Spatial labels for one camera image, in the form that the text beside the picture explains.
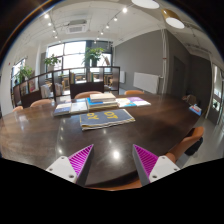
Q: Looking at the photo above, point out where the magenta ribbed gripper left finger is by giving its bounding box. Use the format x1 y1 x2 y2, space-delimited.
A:
47 144 94 186

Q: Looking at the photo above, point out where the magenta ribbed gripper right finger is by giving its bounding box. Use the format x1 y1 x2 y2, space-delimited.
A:
132 145 180 186

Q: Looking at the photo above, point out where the grey towel with yellow letters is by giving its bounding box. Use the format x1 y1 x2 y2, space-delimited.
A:
80 109 135 130

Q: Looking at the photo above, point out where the white cover book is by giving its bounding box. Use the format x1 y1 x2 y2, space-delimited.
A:
70 102 88 114

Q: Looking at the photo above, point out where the purple white booklet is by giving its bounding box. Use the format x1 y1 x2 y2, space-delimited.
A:
129 97 149 106

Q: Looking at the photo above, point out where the stack of books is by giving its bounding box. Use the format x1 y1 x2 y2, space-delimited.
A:
87 93 118 110

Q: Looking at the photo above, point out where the light blue white booklet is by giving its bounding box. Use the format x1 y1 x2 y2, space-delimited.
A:
116 98 135 108

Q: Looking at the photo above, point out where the orange chair far left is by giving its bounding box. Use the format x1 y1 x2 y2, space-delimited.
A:
30 99 52 107

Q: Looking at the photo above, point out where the orange chair far centre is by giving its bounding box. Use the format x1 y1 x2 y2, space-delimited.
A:
74 91 102 99

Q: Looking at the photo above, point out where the blue tissue box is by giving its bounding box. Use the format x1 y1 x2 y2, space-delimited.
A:
189 104 202 116

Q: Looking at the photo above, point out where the orange chair far right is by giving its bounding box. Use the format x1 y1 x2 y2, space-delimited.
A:
124 90 144 95

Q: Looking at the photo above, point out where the dark wooden shelf divider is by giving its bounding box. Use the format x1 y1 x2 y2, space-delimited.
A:
12 66 120 108

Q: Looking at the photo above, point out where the potted plant far left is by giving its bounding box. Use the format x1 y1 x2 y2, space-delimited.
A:
16 66 33 84

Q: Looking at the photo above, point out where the potted plant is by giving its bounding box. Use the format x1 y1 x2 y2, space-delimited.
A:
16 66 33 84
44 54 61 72
83 47 104 67

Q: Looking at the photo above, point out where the potted plant centre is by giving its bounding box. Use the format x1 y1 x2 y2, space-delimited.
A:
83 47 104 67

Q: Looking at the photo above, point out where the ceiling air conditioner unit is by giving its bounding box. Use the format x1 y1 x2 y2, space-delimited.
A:
66 19 87 34

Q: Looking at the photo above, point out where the round pendant lamp gold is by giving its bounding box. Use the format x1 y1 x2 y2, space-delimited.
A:
161 8 184 29

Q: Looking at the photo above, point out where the round white pendant lamp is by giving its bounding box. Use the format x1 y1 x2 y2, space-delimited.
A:
131 0 159 9

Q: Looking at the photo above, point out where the white whiteboard against wall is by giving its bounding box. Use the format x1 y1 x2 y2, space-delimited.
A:
133 72 159 94

